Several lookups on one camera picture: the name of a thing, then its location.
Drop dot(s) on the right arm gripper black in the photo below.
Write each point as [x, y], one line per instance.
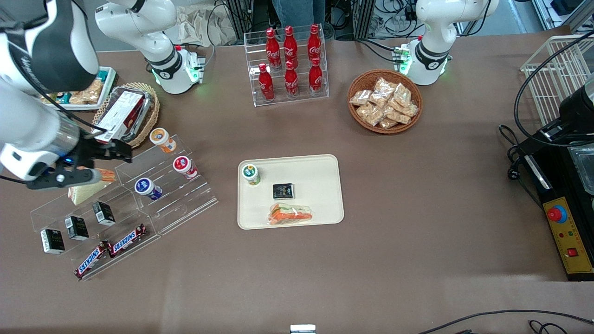
[91, 149]

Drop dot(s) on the left arm gripper black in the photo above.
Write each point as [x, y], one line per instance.
[574, 113]

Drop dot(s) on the green lid gum bottle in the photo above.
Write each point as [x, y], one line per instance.
[250, 174]

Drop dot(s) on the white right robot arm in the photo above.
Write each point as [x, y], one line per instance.
[158, 41]

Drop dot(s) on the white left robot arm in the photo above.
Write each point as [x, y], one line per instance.
[431, 28]

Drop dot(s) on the blue lid gum bottle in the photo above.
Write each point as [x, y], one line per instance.
[146, 187]

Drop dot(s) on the orange lid gum bottle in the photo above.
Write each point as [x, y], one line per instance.
[161, 138]

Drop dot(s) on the red lid gum bottle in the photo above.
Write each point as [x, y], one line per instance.
[184, 166]

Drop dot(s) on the white rectangular snack tray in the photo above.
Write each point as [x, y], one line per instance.
[110, 81]

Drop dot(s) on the clear acrylic gum stand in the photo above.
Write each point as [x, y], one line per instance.
[185, 204]

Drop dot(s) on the beige plastic tray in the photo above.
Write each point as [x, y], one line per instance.
[315, 176]

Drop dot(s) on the red white biscuit box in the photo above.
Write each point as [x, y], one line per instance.
[118, 118]

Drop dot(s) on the clear plastic container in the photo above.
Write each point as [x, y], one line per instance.
[584, 167]

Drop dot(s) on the wrapped triangle sandwich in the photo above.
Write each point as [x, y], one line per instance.
[86, 192]

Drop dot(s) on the oval wicker basket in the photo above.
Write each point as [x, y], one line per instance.
[153, 116]

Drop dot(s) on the black plastic food container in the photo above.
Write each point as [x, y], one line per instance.
[147, 99]

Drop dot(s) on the small black box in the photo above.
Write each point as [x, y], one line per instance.
[76, 228]
[103, 213]
[52, 241]

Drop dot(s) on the beige cracker pack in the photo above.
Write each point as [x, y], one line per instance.
[92, 90]

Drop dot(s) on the clear acrylic snack stand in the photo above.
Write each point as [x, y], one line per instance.
[134, 218]

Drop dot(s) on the teal snack pack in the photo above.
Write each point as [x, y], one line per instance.
[101, 73]
[63, 98]

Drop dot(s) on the snickers bar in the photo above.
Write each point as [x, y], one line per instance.
[92, 260]
[127, 240]

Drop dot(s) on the black yellow control box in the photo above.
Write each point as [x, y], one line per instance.
[566, 232]

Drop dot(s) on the clear wrapped cracker pack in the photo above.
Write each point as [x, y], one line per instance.
[360, 97]
[402, 94]
[399, 116]
[379, 99]
[384, 86]
[387, 123]
[371, 114]
[411, 110]

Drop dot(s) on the crumpled white bag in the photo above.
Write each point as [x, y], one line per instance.
[195, 28]

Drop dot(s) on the red cola bottle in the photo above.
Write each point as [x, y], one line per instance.
[290, 46]
[266, 84]
[273, 50]
[316, 78]
[291, 81]
[314, 44]

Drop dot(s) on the black foil pouch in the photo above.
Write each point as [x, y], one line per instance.
[283, 190]

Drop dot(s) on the wrapped sandwich flat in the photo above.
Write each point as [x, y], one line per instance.
[290, 214]

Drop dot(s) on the clear acrylic bottle rack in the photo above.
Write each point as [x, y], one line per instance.
[301, 99]

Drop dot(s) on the round wicker basket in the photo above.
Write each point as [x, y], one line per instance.
[359, 81]

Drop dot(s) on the person in blue jeans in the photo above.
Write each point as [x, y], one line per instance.
[297, 11]

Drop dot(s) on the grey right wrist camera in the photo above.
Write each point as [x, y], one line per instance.
[65, 178]

